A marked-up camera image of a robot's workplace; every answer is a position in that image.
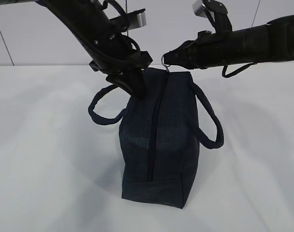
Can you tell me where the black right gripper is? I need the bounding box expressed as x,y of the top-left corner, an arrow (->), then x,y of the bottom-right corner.
163,30 -> 224,70

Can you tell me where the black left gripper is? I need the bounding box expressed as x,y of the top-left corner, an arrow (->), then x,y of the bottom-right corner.
89,36 -> 153,99

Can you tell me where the navy blue lunch bag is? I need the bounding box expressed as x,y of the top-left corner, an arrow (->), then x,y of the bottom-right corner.
88,68 -> 224,208

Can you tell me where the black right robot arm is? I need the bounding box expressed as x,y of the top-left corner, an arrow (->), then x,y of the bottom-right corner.
163,15 -> 294,70

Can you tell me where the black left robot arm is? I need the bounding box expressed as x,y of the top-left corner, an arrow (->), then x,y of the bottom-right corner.
37,0 -> 153,98

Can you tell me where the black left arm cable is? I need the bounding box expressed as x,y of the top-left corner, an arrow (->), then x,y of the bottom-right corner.
84,0 -> 142,73

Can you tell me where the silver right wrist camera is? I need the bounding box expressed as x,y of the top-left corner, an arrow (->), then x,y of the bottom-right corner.
192,0 -> 229,19

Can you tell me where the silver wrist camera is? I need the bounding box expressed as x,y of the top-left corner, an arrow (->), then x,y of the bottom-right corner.
192,0 -> 229,19
122,8 -> 147,31

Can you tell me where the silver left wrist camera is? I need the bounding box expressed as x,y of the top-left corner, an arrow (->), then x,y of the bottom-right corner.
122,8 -> 147,31

